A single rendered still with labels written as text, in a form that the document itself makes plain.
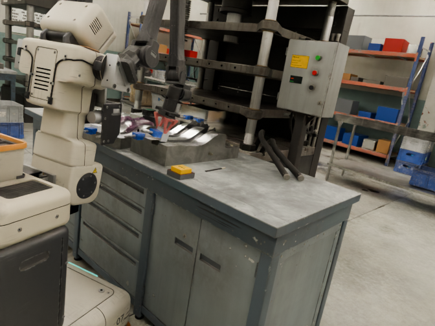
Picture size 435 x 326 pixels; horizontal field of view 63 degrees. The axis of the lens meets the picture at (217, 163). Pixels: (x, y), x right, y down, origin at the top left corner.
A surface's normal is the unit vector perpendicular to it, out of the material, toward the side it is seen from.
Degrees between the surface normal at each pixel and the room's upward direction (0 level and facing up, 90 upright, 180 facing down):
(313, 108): 90
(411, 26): 90
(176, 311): 90
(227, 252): 90
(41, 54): 82
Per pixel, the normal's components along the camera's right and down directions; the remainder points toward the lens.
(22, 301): 0.89, 0.25
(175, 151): 0.73, 0.28
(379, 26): -0.70, 0.07
